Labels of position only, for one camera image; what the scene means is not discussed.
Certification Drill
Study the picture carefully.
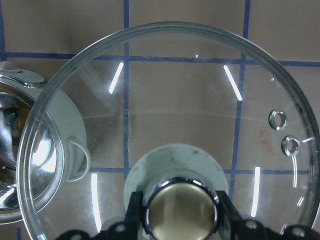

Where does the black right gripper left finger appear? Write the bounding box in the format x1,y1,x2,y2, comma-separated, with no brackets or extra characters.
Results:
58,191,143,240

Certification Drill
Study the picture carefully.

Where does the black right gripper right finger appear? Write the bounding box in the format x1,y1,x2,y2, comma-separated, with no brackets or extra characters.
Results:
216,190,314,240

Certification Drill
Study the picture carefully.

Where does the glass pot lid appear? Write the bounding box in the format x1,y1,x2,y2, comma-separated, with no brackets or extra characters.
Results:
17,22,320,240

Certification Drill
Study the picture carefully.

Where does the pale green cooking pot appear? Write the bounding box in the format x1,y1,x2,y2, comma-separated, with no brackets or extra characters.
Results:
0,61,91,225

